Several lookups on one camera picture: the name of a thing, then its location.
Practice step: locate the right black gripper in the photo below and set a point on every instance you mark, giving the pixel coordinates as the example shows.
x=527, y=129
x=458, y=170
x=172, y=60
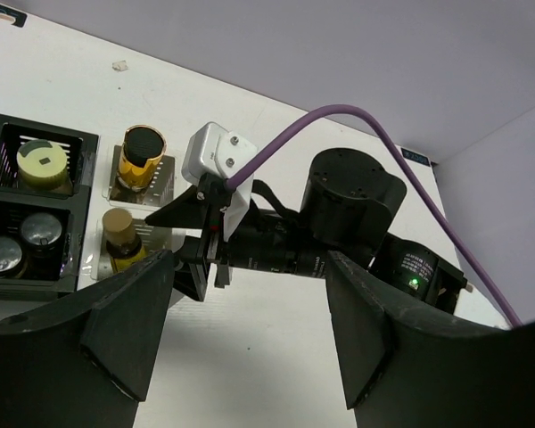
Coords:
x=266, y=241

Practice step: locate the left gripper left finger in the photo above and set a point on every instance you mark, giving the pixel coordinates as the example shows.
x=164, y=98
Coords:
x=86, y=360

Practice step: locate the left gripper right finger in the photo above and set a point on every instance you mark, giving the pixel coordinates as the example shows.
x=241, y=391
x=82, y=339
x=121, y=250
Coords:
x=405, y=363

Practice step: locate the small brown bottle tan cap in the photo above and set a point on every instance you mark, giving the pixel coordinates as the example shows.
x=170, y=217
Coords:
x=122, y=242

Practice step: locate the yellow spice jar black lid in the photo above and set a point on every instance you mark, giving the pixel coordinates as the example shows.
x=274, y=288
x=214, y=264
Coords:
x=141, y=152

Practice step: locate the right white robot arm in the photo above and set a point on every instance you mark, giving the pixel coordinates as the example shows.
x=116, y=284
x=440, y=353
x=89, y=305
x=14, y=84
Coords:
x=348, y=206

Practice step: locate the white slotted organizer box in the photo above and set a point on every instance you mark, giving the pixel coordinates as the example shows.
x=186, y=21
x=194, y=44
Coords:
x=166, y=185

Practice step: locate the cream cap spice jar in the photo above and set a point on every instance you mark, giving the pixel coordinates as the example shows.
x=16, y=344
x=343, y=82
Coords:
x=43, y=166

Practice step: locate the black slotted organizer box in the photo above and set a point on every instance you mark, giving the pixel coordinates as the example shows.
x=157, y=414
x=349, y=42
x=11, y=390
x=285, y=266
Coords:
x=54, y=273

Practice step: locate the small white scrap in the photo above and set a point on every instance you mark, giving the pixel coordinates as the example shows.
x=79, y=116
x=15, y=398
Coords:
x=120, y=66

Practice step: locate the blue label right corner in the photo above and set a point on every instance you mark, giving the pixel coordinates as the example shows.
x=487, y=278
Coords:
x=415, y=157

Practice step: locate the blue label corner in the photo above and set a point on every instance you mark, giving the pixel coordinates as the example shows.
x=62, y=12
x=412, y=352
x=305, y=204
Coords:
x=12, y=17
x=415, y=157

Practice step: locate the blue label left corner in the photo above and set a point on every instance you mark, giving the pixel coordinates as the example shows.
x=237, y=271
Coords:
x=12, y=17

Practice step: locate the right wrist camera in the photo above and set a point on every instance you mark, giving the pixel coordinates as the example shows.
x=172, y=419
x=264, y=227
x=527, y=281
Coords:
x=217, y=151

